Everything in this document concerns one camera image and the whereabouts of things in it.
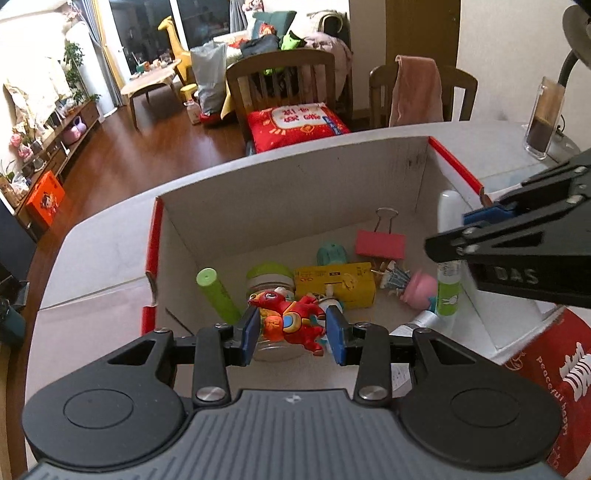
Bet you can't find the green potted plant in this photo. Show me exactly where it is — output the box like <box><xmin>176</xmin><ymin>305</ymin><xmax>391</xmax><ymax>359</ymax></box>
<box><xmin>62</xmin><ymin>41</ymin><xmax>100</xmax><ymax>105</ymax></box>

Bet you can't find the blue and white small toy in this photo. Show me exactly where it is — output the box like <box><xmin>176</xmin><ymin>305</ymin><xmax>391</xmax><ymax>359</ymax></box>
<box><xmin>322</xmin><ymin>285</ymin><xmax>345</xmax><ymax>315</ymax></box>

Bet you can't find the yellow giraffe toy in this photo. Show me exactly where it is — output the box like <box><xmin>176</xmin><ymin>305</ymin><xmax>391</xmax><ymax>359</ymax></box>
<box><xmin>158</xmin><ymin>16</ymin><xmax>195</xmax><ymax>88</ymax></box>

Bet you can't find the pink binder clip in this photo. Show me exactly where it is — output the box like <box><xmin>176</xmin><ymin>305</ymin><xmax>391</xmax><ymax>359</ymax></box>
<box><xmin>355</xmin><ymin>208</ymin><xmax>408</xmax><ymax>260</ymax></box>

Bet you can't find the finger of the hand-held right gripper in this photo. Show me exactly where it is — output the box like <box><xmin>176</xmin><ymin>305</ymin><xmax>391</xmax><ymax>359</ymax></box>
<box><xmin>464</xmin><ymin>148</ymin><xmax>591</xmax><ymax>227</ymax></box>
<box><xmin>425</xmin><ymin>201</ymin><xmax>591</xmax><ymax>267</ymax></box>

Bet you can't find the white and green tube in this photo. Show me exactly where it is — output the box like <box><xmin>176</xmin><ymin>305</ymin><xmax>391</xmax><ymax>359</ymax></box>
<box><xmin>436</xmin><ymin>190</ymin><xmax>468</xmax><ymax>319</ymax></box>

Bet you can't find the wooden slatted dining chair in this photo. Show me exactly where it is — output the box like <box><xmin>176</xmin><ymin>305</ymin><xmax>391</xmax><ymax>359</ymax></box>
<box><xmin>225</xmin><ymin>48</ymin><xmax>336</xmax><ymax>145</ymax></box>

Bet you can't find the wooden tv console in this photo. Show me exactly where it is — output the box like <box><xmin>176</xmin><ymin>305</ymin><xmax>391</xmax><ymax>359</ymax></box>
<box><xmin>13</xmin><ymin>100</ymin><xmax>100</xmax><ymax>228</ymax></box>

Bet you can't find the teal oval toy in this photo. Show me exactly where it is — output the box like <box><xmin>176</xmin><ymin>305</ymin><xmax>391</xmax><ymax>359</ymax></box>
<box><xmin>317</xmin><ymin>242</ymin><xmax>348</xmax><ymax>267</ymax></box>

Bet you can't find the red printed cushion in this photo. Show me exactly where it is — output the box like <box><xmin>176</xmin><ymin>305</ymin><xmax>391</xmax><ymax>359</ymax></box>
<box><xmin>246</xmin><ymin>104</ymin><xmax>350</xmax><ymax>154</ymax></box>

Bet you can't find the teal cushion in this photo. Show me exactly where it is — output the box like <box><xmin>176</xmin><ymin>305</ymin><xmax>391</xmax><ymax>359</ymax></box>
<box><xmin>252</xmin><ymin>11</ymin><xmax>297</xmax><ymax>38</ymax></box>

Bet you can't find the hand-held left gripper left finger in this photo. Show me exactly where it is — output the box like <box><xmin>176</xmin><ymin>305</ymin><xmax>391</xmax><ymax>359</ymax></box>
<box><xmin>108</xmin><ymin>307</ymin><xmax>260</xmax><ymax>407</ymax></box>

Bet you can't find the tall glass with dark contents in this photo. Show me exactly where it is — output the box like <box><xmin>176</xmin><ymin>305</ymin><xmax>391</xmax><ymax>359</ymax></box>
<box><xmin>524</xmin><ymin>76</ymin><xmax>567</xmax><ymax>160</ymax></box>

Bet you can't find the red toy figure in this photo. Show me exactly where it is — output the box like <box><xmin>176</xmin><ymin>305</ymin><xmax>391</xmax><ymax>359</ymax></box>
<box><xmin>248</xmin><ymin>287</ymin><xmax>329</xmax><ymax>357</ymax></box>

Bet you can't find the pink kettlebell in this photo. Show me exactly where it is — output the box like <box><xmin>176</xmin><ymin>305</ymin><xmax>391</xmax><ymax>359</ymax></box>
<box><xmin>62</xmin><ymin>117</ymin><xmax>87</xmax><ymax>145</ymax></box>

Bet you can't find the pink towel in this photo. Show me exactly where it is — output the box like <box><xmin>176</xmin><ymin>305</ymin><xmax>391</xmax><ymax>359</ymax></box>
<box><xmin>389</xmin><ymin>55</ymin><xmax>445</xmax><ymax>128</ymax></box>

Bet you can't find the black desk lamp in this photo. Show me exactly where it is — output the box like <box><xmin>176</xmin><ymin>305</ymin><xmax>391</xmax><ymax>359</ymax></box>
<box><xmin>556</xmin><ymin>0</ymin><xmax>591</xmax><ymax>89</ymax></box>

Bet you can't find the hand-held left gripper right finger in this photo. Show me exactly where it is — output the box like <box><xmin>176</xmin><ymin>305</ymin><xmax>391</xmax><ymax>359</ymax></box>
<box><xmin>325</xmin><ymin>307</ymin><xmax>481</xmax><ymax>408</ymax></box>

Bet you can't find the bright green cylinder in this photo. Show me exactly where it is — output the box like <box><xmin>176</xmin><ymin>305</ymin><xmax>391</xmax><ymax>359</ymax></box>
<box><xmin>196</xmin><ymin>268</ymin><xmax>242</xmax><ymax>325</ymax></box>

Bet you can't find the pink and blue toy figurine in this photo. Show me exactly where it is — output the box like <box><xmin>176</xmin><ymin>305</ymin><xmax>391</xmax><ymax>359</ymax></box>
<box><xmin>378</xmin><ymin>260</ymin><xmax>438</xmax><ymax>309</ymax></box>

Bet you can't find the glass jar with green lid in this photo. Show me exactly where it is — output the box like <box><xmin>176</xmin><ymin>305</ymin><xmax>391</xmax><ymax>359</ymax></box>
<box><xmin>246</xmin><ymin>261</ymin><xmax>297</xmax><ymax>361</ymax></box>

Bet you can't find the wooden coffee table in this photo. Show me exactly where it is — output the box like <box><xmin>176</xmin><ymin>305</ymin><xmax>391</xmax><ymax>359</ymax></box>
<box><xmin>121</xmin><ymin>59</ymin><xmax>184</xmax><ymax>129</ymax></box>

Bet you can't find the pale pink garment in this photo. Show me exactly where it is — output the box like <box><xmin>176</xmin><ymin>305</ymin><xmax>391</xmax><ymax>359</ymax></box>
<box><xmin>304</xmin><ymin>31</ymin><xmax>352</xmax><ymax>95</ymax></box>

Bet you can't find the yellow rectangular box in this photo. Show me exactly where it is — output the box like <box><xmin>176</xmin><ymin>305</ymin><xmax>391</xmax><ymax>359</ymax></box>
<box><xmin>294</xmin><ymin>262</ymin><xmax>376</xmax><ymax>311</ymax></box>

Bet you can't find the orange printed box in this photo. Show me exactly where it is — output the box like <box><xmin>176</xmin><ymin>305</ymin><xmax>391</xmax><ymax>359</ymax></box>
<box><xmin>25</xmin><ymin>170</ymin><xmax>66</xmax><ymax>228</ymax></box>

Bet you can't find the dark teal object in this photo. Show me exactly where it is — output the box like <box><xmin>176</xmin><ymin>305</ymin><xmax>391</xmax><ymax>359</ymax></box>
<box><xmin>0</xmin><ymin>297</ymin><xmax>27</xmax><ymax>345</ymax></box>

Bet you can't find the wooden chair with towel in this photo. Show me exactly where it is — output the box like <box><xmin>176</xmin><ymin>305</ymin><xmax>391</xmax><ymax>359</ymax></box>
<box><xmin>369</xmin><ymin>65</ymin><xmax>479</xmax><ymax>129</ymax></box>

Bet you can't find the silver white tube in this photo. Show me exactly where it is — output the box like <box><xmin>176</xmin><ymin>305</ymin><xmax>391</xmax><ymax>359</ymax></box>
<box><xmin>390</xmin><ymin>310</ymin><xmax>445</xmax><ymax>340</ymax></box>

